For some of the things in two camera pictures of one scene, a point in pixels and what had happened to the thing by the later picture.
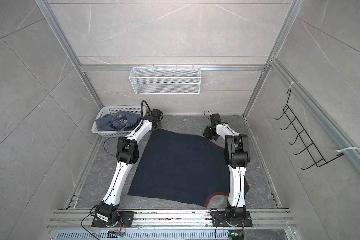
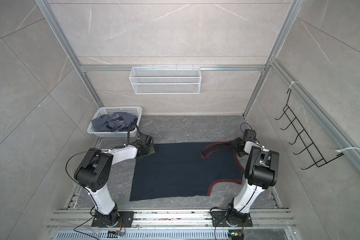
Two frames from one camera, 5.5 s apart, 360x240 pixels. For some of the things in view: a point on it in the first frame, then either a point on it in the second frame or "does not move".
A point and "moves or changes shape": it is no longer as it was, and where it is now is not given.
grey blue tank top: x=119 y=121 does not move
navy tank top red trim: x=180 y=167 moves or changes shape
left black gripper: x=160 y=125 to x=152 y=148
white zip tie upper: x=292 y=82 does not move
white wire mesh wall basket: x=165 y=80 does not move
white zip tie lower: x=339 y=150 does not move
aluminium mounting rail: x=68 y=218 does not move
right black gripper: x=206 y=133 to x=236 y=142
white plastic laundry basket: x=105 y=110 does not move
